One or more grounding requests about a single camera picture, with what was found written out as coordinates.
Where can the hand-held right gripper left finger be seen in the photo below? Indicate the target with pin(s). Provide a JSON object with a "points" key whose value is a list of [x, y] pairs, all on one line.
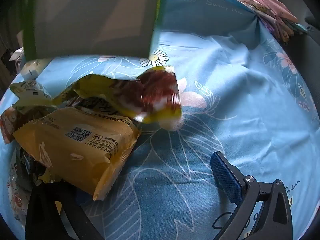
{"points": [[40, 217]]}

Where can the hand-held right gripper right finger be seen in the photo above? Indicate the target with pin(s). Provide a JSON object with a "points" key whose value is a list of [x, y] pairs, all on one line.
{"points": [[225, 175]]}

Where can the orange snack packet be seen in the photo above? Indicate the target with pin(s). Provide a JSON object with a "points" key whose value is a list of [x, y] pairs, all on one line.
{"points": [[75, 150]]}

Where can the yellow snack packet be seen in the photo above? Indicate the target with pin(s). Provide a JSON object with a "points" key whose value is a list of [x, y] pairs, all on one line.
{"points": [[100, 90]]}

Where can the green cardboard box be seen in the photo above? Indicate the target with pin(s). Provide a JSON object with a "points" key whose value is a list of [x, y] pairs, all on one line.
{"points": [[87, 17]]}

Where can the clear floral snack packet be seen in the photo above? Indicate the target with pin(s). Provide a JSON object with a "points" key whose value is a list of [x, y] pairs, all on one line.
{"points": [[17, 197]]}

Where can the blue floral bedsheet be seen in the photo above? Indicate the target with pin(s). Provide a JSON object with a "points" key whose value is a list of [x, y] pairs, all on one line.
{"points": [[225, 92]]}

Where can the brown snack packet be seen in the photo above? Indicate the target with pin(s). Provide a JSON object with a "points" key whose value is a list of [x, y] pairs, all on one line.
{"points": [[8, 125]]}

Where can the pale green snack packet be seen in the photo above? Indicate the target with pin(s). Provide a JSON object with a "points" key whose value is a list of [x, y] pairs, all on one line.
{"points": [[27, 90]]}

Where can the pile of folded pink clothes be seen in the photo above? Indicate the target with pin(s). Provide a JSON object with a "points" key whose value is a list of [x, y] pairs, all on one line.
{"points": [[272, 12]]}

